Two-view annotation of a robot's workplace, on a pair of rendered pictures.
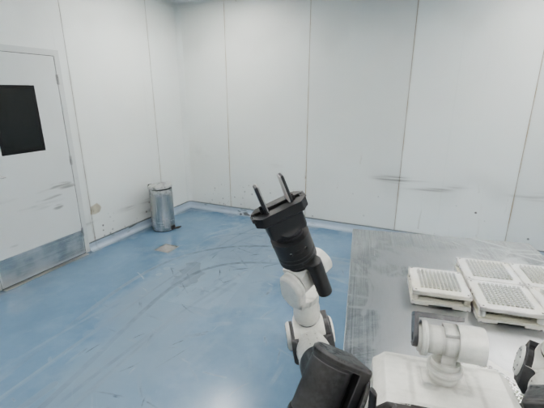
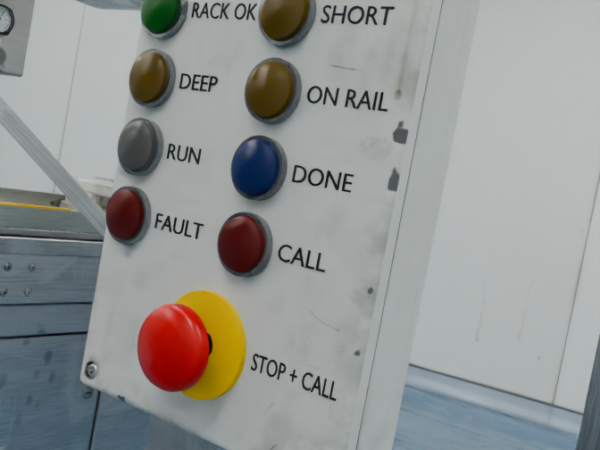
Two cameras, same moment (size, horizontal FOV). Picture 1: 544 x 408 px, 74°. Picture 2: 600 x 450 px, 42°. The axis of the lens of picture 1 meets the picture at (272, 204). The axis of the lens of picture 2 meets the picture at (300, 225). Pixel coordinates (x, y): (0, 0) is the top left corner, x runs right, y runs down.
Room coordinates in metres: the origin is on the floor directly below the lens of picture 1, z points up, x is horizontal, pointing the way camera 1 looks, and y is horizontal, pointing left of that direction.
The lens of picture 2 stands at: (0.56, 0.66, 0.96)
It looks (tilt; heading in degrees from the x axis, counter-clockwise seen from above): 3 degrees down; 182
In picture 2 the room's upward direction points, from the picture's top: 11 degrees clockwise
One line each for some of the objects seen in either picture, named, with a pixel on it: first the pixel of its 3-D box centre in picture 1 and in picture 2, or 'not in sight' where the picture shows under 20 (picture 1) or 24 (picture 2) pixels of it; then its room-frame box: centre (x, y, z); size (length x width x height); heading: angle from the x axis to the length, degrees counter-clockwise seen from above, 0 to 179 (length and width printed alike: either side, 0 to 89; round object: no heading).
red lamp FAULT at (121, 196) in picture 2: not in sight; (125, 214); (0.16, 0.55, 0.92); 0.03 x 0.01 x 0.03; 58
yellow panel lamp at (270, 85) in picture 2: not in sight; (270, 89); (0.20, 0.62, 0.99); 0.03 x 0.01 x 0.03; 58
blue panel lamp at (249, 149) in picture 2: not in sight; (255, 167); (0.20, 0.62, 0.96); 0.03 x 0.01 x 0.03; 58
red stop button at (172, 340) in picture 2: not in sight; (193, 345); (0.20, 0.60, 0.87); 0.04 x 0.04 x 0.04; 58
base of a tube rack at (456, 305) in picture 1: (436, 291); not in sight; (1.51, -0.78, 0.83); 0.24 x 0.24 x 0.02; 75
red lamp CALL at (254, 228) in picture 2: not in sight; (241, 244); (0.20, 0.62, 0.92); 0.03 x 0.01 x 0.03; 58
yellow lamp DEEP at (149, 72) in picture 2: not in sight; (149, 77); (0.16, 0.55, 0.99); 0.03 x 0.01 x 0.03; 58
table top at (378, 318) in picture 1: (465, 295); not in sight; (1.52, -0.93, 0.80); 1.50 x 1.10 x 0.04; 166
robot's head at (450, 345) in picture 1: (451, 346); not in sight; (0.56, -0.33, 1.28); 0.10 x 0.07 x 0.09; 75
